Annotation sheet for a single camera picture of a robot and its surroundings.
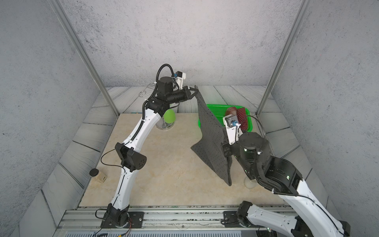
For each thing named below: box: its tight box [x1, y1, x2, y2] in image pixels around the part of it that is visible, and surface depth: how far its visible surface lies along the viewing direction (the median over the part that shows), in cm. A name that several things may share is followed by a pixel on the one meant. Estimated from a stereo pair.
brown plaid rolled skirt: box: [225, 106, 237, 117], surface depth 113 cm
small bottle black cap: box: [89, 167, 108, 184], surface depth 82 cm
